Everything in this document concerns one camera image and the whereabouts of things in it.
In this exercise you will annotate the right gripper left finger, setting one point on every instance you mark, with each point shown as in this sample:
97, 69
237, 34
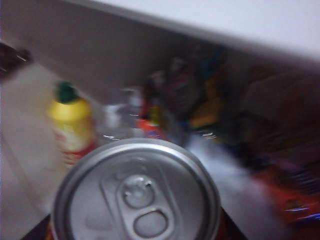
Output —
42, 231

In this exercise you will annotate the orange snack bag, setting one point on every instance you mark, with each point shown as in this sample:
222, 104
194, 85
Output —
150, 130

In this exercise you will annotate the red herbal tea can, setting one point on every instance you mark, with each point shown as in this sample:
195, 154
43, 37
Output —
137, 195

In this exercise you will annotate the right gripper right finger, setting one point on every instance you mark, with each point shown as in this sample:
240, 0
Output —
228, 230

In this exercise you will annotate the yellow blue cleaning brush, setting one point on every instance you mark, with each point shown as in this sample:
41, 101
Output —
207, 112

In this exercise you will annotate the yellow detergent bottle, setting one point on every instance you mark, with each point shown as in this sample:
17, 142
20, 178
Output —
71, 120

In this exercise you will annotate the clear water bottle blue label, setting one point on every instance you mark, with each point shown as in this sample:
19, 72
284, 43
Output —
112, 120

